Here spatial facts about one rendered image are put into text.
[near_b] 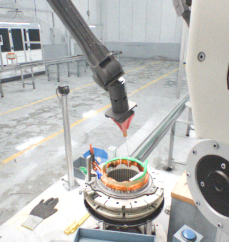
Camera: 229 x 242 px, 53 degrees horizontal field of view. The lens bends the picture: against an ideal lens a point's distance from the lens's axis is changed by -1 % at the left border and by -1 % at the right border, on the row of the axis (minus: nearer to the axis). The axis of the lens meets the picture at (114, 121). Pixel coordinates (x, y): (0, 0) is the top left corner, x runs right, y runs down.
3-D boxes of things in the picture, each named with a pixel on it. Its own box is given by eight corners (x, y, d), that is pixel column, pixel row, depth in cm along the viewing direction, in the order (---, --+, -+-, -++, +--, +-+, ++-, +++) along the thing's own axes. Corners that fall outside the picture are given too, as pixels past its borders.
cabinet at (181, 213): (179, 217, 117) (185, 173, 108) (218, 232, 108) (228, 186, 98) (165, 245, 101) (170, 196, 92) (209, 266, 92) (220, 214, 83)
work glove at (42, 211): (48, 194, 133) (48, 191, 132) (67, 202, 127) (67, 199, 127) (14, 222, 113) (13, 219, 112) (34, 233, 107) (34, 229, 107)
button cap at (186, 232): (179, 235, 75) (180, 232, 75) (186, 228, 78) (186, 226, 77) (190, 242, 72) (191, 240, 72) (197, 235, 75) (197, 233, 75)
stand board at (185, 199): (185, 172, 108) (185, 168, 107) (229, 185, 98) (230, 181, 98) (170, 196, 92) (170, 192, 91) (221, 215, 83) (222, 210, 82)
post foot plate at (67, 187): (81, 186, 141) (81, 185, 140) (68, 192, 136) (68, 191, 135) (74, 179, 147) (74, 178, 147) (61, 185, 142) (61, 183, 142)
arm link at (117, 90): (112, 85, 69) (127, 78, 71) (100, 77, 74) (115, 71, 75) (115, 104, 73) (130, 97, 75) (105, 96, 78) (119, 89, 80)
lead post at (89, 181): (86, 184, 91) (85, 158, 87) (91, 181, 93) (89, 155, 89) (89, 186, 90) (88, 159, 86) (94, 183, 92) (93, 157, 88)
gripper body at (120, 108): (104, 117, 79) (100, 99, 75) (123, 102, 84) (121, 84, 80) (118, 124, 75) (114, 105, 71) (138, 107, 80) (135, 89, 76)
